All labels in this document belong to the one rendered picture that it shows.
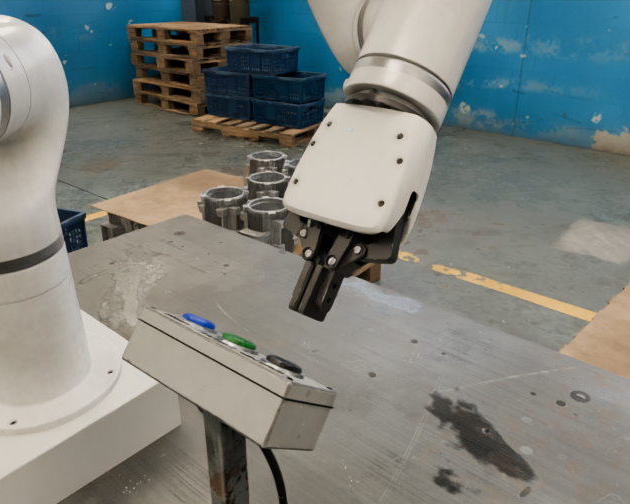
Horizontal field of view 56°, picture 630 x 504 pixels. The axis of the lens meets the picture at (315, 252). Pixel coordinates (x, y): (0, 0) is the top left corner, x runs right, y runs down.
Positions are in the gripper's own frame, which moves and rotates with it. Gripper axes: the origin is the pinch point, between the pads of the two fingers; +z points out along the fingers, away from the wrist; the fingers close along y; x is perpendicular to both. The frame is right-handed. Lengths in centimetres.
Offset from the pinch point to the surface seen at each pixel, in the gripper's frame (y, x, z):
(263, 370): 0.9, -3.5, 6.8
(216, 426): -4.5, 0.9, 13.2
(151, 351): -10.3, -3.6, 9.6
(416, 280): -100, 226, -33
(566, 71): -144, 438, -276
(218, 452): -4.6, 2.6, 15.5
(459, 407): -0.3, 44.5, 5.7
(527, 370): 4, 56, -3
